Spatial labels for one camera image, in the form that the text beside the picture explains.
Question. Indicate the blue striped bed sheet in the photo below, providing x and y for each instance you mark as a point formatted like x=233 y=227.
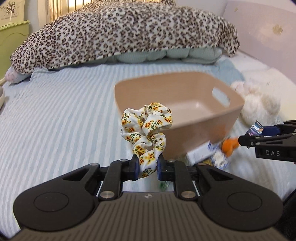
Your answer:
x=60 y=127

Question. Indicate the white fluffy plush toy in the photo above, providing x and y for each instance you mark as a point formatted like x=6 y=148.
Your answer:
x=269 y=97

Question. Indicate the light green quilted comforter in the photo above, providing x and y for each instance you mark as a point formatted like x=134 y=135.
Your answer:
x=205 y=55

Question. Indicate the green bedside cabinet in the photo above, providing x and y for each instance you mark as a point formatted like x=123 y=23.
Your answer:
x=12 y=35

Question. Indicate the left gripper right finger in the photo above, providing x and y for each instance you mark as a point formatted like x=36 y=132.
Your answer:
x=181 y=175

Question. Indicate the beige plastic storage basket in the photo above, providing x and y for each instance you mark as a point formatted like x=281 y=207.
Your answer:
x=203 y=108

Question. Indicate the pink headboard panel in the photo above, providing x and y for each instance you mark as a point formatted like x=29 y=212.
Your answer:
x=266 y=31

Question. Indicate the floral yellow white scrunchie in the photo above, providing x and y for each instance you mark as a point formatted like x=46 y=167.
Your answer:
x=144 y=129

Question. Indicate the orange plush toy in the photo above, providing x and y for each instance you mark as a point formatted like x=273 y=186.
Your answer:
x=229 y=145

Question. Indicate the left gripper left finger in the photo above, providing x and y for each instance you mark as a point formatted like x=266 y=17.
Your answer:
x=115 y=175

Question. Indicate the small dark blue packet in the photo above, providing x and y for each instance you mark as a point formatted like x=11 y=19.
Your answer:
x=258 y=130

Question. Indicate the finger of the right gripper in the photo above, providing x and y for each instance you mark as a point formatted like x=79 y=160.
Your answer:
x=251 y=141
x=280 y=130

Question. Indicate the leopard print blanket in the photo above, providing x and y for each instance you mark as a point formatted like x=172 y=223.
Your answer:
x=104 y=29

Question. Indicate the blue white floral box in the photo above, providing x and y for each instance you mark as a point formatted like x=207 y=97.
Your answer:
x=210 y=154

